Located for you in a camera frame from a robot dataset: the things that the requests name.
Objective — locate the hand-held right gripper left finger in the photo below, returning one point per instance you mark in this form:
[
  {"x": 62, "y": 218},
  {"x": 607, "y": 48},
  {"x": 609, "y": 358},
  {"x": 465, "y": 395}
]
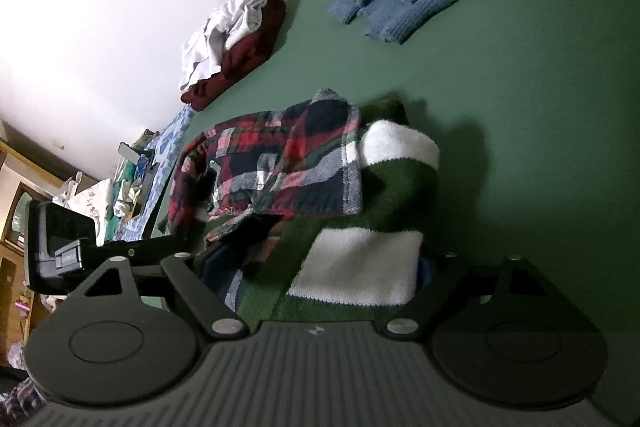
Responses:
[{"x": 185, "y": 272}]

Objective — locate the assorted clutter pile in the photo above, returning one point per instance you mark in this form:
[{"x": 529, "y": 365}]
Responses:
[{"x": 125, "y": 192}]

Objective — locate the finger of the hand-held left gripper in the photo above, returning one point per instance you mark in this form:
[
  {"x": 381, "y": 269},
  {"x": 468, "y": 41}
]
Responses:
[{"x": 145, "y": 249}]

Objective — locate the blue checkered cloth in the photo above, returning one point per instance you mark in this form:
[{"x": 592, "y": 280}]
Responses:
[{"x": 170, "y": 142}]

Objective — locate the green table mat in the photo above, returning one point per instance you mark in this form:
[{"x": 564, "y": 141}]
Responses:
[{"x": 525, "y": 82}]

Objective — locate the plaid patterned cloth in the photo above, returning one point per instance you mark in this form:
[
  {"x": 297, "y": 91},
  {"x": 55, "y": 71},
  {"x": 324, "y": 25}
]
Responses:
[{"x": 20, "y": 404}]

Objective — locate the maroon folded cloth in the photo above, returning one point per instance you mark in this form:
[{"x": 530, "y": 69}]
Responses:
[{"x": 250, "y": 52}]

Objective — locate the white folded cloth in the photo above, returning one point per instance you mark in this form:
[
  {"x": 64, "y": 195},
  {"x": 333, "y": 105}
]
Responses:
[{"x": 210, "y": 42}]

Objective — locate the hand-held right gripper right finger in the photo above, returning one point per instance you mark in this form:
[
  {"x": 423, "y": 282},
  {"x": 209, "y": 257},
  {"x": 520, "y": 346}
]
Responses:
[{"x": 426, "y": 274}]

